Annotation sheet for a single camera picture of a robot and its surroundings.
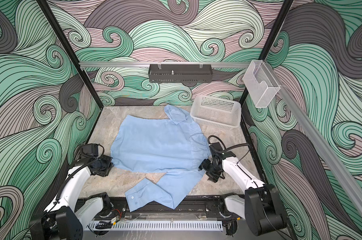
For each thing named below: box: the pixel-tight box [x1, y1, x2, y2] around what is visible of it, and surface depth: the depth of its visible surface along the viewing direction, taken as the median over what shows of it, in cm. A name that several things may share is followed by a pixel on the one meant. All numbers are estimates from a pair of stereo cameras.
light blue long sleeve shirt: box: [110, 104, 211, 212], surface depth 94 cm
